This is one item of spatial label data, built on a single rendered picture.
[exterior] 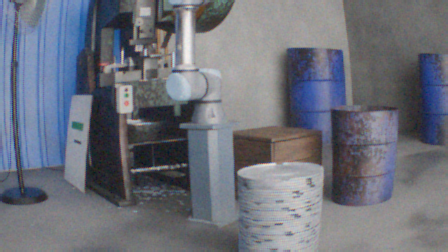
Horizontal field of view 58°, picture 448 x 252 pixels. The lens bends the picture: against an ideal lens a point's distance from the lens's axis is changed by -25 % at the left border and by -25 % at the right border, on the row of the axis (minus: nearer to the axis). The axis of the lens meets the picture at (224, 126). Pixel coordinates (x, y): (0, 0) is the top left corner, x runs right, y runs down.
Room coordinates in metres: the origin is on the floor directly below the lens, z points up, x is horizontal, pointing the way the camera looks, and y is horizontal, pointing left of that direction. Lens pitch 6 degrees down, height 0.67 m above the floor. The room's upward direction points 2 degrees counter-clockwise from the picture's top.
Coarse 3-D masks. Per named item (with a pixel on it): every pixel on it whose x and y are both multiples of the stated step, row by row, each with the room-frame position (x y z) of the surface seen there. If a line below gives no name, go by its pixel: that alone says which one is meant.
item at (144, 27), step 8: (144, 0) 2.85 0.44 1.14; (152, 0) 2.88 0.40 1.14; (144, 8) 2.85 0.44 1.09; (152, 8) 2.89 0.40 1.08; (144, 16) 2.86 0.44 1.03; (152, 16) 2.89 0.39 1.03; (136, 24) 2.81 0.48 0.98; (144, 24) 2.84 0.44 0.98; (152, 24) 2.88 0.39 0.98; (128, 32) 2.88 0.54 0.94; (136, 32) 2.83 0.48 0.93; (144, 32) 2.82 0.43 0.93; (152, 32) 2.85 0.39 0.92
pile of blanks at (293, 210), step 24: (240, 192) 1.64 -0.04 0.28; (264, 192) 1.53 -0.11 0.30; (288, 192) 1.52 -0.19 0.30; (312, 192) 1.54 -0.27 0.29; (240, 216) 1.61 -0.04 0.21; (264, 216) 1.53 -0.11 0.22; (288, 216) 1.51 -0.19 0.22; (312, 216) 1.57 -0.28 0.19; (240, 240) 1.62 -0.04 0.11; (264, 240) 1.53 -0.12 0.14; (288, 240) 1.51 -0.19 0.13; (312, 240) 1.58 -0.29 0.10
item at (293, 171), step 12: (252, 168) 1.75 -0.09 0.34; (264, 168) 1.74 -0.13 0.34; (276, 168) 1.70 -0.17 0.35; (288, 168) 1.68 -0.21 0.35; (300, 168) 1.70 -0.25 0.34; (312, 168) 1.68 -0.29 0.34; (252, 180) 1.55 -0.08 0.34; (264, 180) 1.53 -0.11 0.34; (276, 180) 1.52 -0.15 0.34; (288, 180) 1.51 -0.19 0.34
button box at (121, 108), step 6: (120, 90) 2.48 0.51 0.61; (120, 96) 2.48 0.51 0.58; (120, 102) 2.48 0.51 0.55; (120, 108) 2.48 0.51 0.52; (126, 108) 2.50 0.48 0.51; (132, 108) 2.52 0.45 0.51; (120, 114) 2.51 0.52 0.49; (102, 150) 2.75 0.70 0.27; (108, 150) 2.67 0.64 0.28; (48, 168) 3.51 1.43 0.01
